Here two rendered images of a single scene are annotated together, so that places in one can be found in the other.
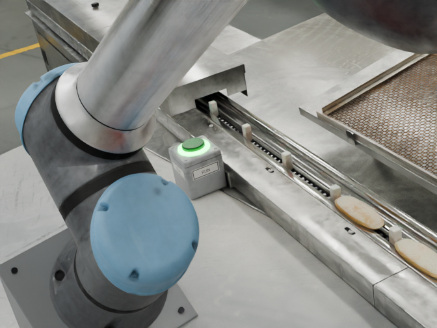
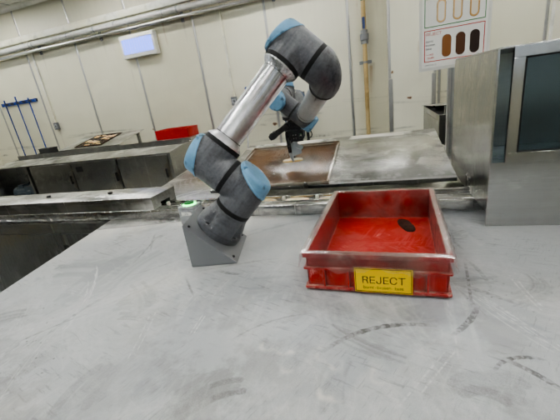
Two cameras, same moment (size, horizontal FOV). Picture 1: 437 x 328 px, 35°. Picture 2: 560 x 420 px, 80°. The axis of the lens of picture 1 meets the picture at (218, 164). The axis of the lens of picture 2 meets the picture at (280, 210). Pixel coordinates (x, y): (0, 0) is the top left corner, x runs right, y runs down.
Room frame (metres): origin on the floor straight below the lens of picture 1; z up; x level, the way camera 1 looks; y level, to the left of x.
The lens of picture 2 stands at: (-0.06, 0.79, 1.27)
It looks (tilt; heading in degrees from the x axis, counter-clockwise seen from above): 19 degrees down; 311
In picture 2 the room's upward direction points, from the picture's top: 8 degrees counter-clockwise
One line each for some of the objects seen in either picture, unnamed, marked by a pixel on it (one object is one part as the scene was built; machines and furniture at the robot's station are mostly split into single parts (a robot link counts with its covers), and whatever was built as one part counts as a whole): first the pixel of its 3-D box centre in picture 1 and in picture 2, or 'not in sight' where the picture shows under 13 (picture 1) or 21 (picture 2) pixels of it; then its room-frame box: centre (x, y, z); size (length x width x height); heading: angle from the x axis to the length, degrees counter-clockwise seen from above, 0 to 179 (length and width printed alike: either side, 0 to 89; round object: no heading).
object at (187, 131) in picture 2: not in sight; (177, 132); (4.16, -2.13, 0.93); 0.51 x 0.36 x 0.13; 26
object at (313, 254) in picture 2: not in sight; (378, 230); (0.29, -0.03, 0.87); 0.49 x 0.34 x 0.10; 109
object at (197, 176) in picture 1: (200, 174); (192, 216); (1.06, 0.03, 0.84); 0.08 x 0.08 x 0.11; 22
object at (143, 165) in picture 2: not in sight; (110, 172); (4.94, -1.38, 0.51); 3.00 x 1.26 x 1.03; 22
